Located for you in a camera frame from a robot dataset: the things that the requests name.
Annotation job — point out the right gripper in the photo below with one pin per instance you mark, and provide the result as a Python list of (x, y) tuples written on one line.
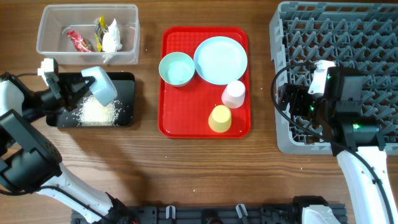
[(300, 93)]

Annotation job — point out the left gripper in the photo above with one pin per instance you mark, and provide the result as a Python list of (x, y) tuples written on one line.
[(64, 92)]

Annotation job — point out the white rice pile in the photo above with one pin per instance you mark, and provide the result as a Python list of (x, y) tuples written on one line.
[(93, 113)]

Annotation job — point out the red silver snack wrapper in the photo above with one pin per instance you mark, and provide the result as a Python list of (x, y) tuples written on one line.
[(79, 42)]

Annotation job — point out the white tissue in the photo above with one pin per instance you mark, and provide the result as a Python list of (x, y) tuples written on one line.
[(111, 41)]

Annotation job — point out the pink plastic cup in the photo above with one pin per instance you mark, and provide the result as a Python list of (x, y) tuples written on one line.
[(234, 94)]

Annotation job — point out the yellow plastic cup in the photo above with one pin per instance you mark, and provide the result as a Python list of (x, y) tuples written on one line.
[(220, 119)]

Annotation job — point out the mint green bowl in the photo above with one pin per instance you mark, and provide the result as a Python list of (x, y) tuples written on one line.
[(176, 68)]

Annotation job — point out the yellow candy wrapper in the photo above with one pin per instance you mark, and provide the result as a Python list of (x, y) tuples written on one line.
[(100, 30)]

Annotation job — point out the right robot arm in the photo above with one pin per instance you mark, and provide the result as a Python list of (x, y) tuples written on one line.
[(330, 109)]

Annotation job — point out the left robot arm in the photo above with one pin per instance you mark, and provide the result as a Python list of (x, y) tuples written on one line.
[(37, 167)]

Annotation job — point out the grey dishwasher rack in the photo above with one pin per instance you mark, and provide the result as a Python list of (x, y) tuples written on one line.
[(357, 35)]

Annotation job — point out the black plastic tray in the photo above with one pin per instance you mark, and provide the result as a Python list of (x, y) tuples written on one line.
[(125, 85)]

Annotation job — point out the clear plastic bin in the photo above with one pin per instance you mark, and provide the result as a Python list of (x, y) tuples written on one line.
[(58, 20)]

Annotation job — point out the light blue plate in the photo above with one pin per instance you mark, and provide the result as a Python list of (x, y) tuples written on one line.
[(220, 60)]

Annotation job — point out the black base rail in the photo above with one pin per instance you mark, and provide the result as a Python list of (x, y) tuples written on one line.
[(265, 214)]

